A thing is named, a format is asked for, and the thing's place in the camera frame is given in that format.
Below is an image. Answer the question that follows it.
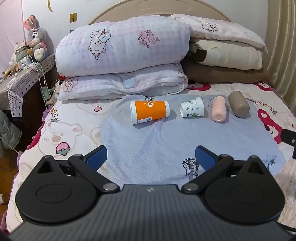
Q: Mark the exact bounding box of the bedside table with patterned cloth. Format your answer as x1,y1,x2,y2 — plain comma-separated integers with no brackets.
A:
0,54,57,117

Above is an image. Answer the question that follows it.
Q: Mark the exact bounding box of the grey clothing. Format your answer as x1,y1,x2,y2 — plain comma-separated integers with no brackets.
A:
0,109,22,151

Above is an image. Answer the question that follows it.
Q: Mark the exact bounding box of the white charging cable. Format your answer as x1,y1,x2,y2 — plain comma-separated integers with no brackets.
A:
35,56,48,93

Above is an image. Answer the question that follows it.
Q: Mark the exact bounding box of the green power adapter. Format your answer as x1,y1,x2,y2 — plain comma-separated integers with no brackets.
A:
40,86,50,101

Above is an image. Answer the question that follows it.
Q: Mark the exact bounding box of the white cup with green print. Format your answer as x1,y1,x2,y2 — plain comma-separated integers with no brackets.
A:
180,97,205,118

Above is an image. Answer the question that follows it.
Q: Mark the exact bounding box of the pink cup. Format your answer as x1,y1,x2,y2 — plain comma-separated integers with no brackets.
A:
211,96,229,123

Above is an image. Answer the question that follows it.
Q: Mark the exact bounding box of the white goose figurine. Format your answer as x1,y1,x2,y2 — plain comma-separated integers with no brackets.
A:
14,42,23,63

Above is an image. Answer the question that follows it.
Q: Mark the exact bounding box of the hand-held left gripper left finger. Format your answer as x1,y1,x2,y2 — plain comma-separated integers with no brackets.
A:
31,145,120,193

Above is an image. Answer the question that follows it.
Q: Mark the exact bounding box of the pink checked folded quilt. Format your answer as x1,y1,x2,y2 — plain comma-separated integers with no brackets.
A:
55,15,192,101

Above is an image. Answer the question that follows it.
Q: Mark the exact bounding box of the dark wooden bedside cabinet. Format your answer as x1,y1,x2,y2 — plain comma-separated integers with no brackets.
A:
10,67,58,151

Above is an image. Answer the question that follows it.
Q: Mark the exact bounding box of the brown pillow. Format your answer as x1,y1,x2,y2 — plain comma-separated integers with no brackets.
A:
181,57,270,84

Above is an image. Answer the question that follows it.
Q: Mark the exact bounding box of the pink mosquito net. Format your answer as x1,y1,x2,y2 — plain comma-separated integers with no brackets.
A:
0,0,26,75

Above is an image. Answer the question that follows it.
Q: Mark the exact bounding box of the cream pillow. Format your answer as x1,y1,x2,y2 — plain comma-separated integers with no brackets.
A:
190,38,264,70

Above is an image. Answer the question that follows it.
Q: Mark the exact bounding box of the orange paper cup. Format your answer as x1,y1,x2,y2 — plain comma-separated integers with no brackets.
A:
129,100,171,126

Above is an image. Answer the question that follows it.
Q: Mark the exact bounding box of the beige headboard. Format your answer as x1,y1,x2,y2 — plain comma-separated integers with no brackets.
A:
89,0,233,24

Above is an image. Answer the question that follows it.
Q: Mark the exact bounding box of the beige curtain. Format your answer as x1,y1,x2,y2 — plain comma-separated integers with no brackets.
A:
264,0,296,109

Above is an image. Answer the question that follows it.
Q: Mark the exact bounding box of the light blue printed cloth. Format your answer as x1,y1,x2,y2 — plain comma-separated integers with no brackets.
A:
100,94,287,186

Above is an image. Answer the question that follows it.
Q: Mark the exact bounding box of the bear print bed sheet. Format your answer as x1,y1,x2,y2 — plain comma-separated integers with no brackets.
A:
5,82,296,232

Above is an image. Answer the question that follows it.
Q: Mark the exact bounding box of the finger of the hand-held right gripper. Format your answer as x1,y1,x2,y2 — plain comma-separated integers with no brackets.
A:
280,129,296,160

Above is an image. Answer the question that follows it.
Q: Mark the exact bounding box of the grey rabbit plush toy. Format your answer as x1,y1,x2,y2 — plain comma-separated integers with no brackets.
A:
24,15,49,62

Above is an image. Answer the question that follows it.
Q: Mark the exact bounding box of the taupe cup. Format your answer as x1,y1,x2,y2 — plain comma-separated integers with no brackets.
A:
228,90,250,118

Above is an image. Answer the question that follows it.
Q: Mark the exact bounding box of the stack of folded blankets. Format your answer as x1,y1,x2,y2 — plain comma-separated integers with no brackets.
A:
168,14,269,54

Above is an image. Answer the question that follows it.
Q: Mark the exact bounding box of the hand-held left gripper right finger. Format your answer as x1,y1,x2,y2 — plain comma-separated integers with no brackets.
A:
182,146,270,194

